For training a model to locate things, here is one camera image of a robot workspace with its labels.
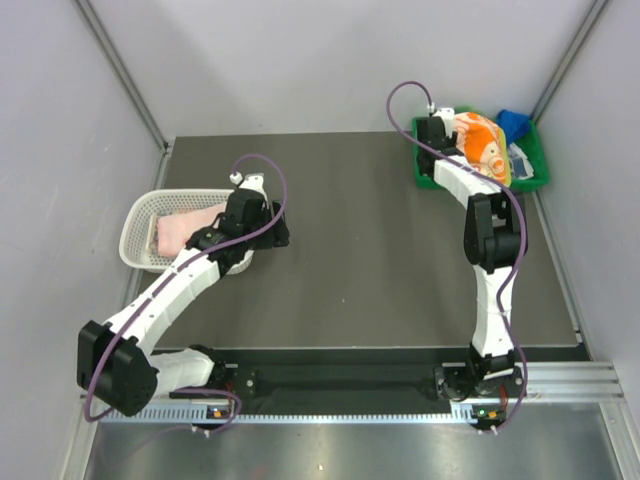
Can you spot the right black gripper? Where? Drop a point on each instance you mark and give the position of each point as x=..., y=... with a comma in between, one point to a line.
x=450, y=139

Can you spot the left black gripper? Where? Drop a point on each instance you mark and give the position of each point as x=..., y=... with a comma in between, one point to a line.
x=276, y=237

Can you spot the orange cream patterned towel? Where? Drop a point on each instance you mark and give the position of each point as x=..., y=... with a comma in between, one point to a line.
x=483, y=143

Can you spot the pink striped towel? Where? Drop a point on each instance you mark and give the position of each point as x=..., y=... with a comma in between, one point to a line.
x=175, y=230

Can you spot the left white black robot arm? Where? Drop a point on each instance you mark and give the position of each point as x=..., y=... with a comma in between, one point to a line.
x=116, y=361

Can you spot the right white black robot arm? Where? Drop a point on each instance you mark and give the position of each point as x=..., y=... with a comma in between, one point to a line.
x=494, y=243

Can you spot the green cloth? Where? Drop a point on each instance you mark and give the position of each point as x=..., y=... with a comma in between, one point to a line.
x=463, y=109

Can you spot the blue white patterned cloth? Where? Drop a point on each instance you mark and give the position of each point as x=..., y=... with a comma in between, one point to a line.
x=521, y=168

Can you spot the green plastic bin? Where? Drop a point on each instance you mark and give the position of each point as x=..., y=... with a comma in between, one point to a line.
x=529, y=143

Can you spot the white perforated plastic basket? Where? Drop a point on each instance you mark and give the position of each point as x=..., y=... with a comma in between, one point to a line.
x=139, y=239

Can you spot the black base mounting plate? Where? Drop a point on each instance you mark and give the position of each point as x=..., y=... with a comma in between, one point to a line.
x=451, y=374

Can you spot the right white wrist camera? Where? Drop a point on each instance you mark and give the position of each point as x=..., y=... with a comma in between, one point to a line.
x=445, y=113

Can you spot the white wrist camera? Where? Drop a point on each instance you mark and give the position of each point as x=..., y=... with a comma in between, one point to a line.
x=253, y=182
x=445, y=113

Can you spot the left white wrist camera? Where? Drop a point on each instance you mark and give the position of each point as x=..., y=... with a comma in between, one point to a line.
x=253, y=182

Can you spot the grey slotted cable duct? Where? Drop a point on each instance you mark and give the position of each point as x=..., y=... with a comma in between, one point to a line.
x=173, y=412

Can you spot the aluminium frame rail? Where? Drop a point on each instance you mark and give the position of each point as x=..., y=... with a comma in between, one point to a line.
x=573, y=382

